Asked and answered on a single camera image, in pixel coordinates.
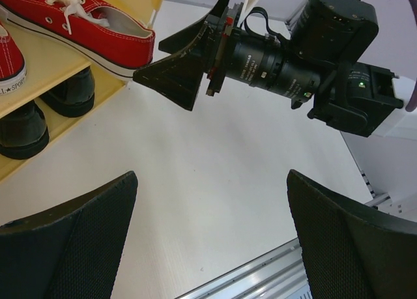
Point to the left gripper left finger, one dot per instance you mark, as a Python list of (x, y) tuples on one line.
[(72, 250)]

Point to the red canvas sneaker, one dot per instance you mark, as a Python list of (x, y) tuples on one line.
[(13, 67), (95, 29)]

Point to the yellow shoe cabinet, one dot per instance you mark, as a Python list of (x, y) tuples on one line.
[(97, 30)]

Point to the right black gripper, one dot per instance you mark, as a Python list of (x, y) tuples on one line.
[(178, 76)]

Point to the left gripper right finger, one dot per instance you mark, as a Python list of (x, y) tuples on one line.
[(351, 250)]

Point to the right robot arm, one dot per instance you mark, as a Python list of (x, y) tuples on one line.
[(319, 62)]

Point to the black loafer shoe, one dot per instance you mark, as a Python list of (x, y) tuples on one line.
[(24, 132), (74, 97)]

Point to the white slotted cable duct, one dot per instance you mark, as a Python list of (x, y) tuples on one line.
[(300, 290)]

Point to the aluminium front rail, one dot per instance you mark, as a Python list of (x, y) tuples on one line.
[(267, 276)]

